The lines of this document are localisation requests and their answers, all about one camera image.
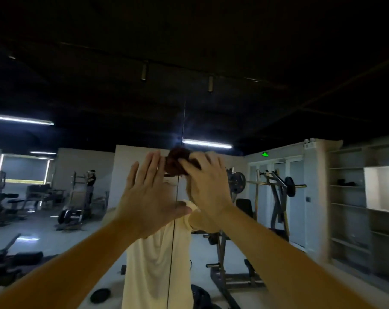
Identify white double door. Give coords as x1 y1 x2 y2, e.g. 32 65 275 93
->
249 156 306 250

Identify black low gym equipment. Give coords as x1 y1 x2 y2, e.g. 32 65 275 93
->
0 233 44 287

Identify black seat pad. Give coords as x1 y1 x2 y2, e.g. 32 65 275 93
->
236 198 255 220

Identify grey open shelving unit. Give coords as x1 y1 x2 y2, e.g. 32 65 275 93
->
327 143 389 282

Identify person's right hand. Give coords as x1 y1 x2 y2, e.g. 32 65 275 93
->
178 151 236 223

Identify black floor weight plate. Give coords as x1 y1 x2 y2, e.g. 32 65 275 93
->
90 288 111 304

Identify black bag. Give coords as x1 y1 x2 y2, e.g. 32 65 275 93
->
191 284 221 309

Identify person's right forearm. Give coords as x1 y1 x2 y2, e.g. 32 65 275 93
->
218 204 380 309

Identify person's left hand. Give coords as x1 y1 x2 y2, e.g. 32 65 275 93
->
115 151 193 239

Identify black padded gym bench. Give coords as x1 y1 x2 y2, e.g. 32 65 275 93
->
3 192 29 221

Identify grey window blind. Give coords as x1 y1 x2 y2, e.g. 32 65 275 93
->
1 156 51 185

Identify person's left forearm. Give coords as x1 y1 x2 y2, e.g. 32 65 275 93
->
0 217 140 309

